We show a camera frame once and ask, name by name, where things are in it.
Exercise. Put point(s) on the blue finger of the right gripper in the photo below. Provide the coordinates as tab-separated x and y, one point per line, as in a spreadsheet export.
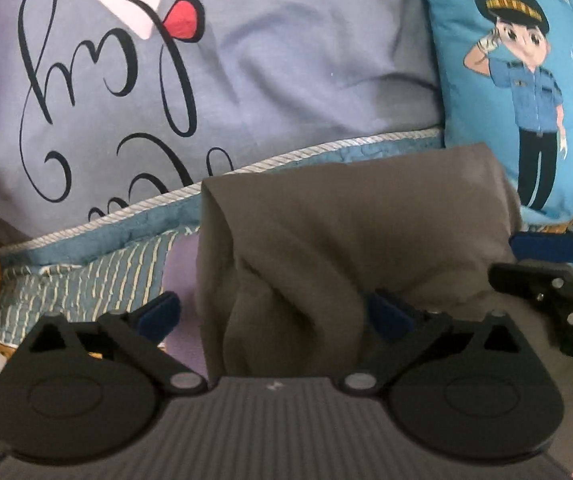
549	291
544	246

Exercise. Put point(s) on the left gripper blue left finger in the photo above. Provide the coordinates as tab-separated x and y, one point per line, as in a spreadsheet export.
136	336

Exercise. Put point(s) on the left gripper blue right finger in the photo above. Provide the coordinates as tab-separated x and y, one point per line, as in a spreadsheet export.
406	333

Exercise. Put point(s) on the grey sweatshirt with print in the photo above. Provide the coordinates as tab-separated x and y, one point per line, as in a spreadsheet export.
287	259

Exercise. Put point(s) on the folded purple garment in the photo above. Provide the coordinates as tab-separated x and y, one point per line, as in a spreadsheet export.
184	343

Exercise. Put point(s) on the blue floral quilt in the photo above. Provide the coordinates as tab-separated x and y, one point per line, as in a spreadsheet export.
108	264

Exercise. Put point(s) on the blue cartoon police pillow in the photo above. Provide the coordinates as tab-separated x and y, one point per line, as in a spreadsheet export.
506	74

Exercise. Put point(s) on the grey-blue duvet with lettering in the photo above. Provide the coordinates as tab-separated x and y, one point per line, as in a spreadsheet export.
105	103

